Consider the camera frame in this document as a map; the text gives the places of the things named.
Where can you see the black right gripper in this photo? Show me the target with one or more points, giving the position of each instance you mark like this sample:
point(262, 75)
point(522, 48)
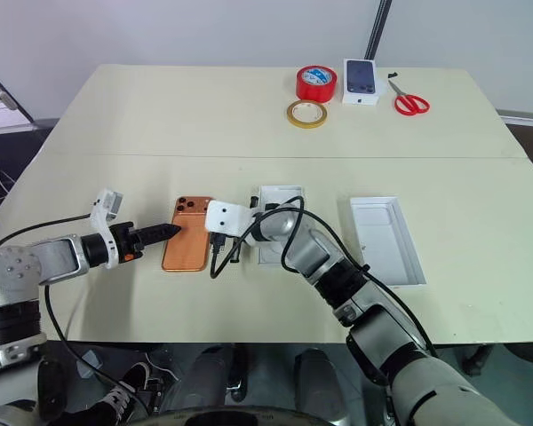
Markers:
point(233, 239)

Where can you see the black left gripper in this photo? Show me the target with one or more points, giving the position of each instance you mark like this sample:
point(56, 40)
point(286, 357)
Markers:
point(126, 242)

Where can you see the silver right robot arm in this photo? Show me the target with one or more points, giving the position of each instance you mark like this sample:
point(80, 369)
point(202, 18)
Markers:
point(382, 328)

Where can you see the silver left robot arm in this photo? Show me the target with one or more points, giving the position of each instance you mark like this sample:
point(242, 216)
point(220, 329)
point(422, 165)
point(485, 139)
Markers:
point(49, 262)

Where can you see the white phone box base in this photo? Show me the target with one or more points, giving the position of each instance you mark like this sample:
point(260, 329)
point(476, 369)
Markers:
point(279, 195)

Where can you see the white phone box lid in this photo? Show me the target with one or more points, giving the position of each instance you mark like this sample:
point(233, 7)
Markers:
point(388, 244)

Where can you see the phone box with dark print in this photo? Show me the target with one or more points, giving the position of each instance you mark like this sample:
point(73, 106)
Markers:
point(360, 82)

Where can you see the orange smartphone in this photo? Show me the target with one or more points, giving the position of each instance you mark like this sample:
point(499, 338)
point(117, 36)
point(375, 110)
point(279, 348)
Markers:
point(186, 242)

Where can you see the dark rounded robot leg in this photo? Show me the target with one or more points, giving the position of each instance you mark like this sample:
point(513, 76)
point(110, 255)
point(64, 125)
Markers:
point(206, 373)
point(320, 381)

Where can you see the yellow tape roll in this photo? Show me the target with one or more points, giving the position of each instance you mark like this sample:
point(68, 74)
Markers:
point(293, 116)

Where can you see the black and white sneaker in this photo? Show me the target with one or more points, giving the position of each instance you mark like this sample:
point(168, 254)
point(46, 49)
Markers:
point(124, 395)

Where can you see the dark round robot torso rim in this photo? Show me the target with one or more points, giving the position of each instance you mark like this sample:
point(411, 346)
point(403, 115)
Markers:
point(248, 415)

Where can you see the red tape roll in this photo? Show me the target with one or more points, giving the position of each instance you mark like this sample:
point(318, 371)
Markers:
point(315, 89)

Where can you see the grey slanted rack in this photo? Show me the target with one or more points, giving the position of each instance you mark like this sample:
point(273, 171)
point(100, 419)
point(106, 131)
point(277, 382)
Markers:
point(0, 102)

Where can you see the small black clip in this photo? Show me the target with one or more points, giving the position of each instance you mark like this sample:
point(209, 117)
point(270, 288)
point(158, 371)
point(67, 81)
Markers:
point(393, 74)

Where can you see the black chair base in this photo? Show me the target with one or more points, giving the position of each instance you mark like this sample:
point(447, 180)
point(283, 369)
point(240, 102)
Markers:
point(477, 359)

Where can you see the dark side table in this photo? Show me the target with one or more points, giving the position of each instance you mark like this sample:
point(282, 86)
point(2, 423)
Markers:
point(530, 142)

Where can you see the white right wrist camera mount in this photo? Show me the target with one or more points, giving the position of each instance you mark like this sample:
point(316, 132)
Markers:
point(226, 217)

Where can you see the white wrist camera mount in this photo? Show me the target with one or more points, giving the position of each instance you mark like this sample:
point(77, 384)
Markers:
point(226, 217)
point(100, 217)

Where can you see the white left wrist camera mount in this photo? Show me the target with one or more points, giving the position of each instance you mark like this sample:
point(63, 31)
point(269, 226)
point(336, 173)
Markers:
point(100, 217)

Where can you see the black metal rail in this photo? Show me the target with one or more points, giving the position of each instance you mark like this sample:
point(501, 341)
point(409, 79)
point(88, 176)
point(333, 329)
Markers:
point(377, 26)

